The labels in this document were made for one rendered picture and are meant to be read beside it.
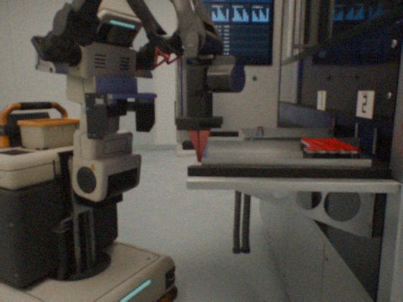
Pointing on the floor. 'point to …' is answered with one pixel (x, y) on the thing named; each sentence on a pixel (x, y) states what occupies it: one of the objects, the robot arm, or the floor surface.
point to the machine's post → (394, 213)
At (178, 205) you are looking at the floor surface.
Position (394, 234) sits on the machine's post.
